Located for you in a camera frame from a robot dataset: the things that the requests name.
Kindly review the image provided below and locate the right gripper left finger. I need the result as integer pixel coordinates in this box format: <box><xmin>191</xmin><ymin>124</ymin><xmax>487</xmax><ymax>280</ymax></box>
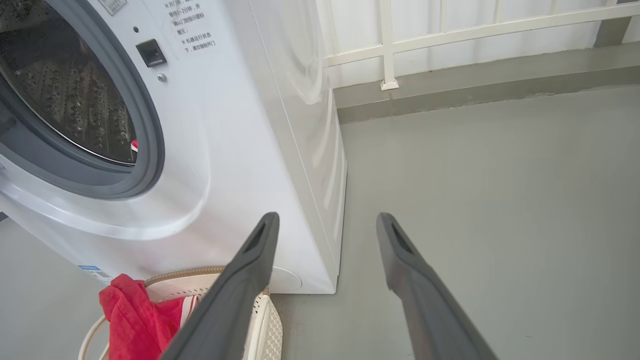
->
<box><xmin>159</xmin><ymin>211</ymin><xmax>281</xmax><ymax>360</ymax></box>

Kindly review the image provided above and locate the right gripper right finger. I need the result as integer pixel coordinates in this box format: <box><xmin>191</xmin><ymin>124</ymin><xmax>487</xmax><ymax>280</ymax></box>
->
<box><xmin>376</xmin><ymin>212</ymin><xmax>501</xmax><ymax>360</ymax></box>

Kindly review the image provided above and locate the cream basket brown rim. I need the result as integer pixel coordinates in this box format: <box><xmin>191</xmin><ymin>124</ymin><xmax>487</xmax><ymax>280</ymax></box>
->
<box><xmin>77</xmin><ymin>266</ymin><xmax>284</xmax><ymax>360</ymax></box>

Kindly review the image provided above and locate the white front-load washing machine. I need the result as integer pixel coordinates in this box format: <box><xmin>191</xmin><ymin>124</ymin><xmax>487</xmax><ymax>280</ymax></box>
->
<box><xmin>0</xmin><ymin>0</ymin><xmax>348</xmax><ymax>296</ymax></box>

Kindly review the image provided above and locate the grey rubber door gasket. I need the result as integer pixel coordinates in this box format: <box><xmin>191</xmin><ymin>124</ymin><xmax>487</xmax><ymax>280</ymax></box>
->
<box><xmin>0</xmin><ymin>0</ymin><xmax>166</xmax><ymax>201</ymax></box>

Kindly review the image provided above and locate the black door lock socket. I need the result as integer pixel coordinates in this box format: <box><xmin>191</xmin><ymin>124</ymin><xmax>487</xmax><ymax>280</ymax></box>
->
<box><xmin>135</xmin><ymin>39</ymin><xmax>168</xmax><ymax>68</ymax></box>

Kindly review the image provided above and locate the round white filter cover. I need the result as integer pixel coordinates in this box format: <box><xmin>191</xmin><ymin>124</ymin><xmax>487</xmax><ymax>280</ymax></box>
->
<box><xmin>267</xmin><ymin>266</ymin><xmax>303</xmax><ymax>294</ymax></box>

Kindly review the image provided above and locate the blue energy label sticker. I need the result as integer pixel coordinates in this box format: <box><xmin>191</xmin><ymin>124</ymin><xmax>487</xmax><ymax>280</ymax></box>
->
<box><xmin>77</xmin><ymin>265</ymin><xmax>115</xmax><ymax>286</ymax></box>

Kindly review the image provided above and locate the white metal railing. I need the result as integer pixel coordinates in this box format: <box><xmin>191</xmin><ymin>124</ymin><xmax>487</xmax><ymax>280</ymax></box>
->
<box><xmin>322</xmin><ymin>0</ymin><xmax>640</xmax><ymax>92</ymax></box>

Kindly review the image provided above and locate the perforated steel washer drum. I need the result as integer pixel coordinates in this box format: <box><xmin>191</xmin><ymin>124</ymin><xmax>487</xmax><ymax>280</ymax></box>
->
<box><xmin>0</xmin><ymin>0</ymin><xmax>138</xmax><ymax>166</ymax></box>

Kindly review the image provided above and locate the small grey sticker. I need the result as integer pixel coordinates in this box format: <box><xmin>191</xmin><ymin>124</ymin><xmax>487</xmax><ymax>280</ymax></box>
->
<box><xmin>97</xmin><ymin>0</ymin><xmax>128</xmax><ymax>16</ymax></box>

